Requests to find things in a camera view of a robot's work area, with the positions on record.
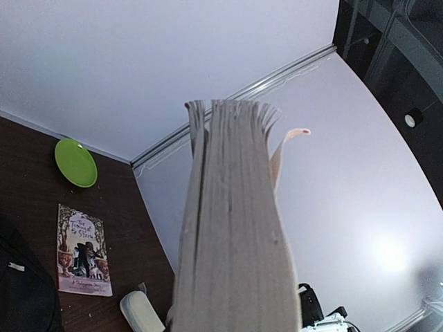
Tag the green orange paperback book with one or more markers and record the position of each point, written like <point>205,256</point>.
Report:
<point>235,269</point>

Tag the beige glasses case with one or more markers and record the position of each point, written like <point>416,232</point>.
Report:
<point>139,313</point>

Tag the purple illustrated paperback book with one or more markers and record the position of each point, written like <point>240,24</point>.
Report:
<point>82,261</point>

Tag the black student backpack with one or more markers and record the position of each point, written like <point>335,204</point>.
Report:
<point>29,299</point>

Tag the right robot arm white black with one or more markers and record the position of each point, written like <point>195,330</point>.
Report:
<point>310,306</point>

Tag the green plate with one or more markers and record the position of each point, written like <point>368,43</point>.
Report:
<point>76,163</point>

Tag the right aluminium frame post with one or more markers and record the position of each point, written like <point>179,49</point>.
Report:
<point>178,138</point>

